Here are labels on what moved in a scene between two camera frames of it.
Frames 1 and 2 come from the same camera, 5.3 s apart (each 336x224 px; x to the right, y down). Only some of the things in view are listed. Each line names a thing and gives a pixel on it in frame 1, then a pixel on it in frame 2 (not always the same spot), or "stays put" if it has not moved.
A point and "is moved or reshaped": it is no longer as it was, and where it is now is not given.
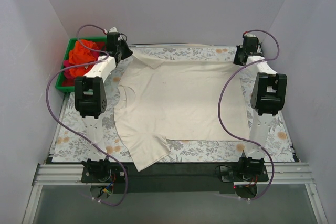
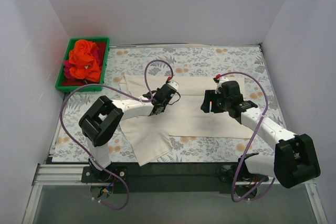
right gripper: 239,56 → 213,103
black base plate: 176,177 stays put
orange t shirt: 82,55 stays put
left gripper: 123,51 → 158,107
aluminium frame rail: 71,173 stays put
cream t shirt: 156,101 is moved or reshaped
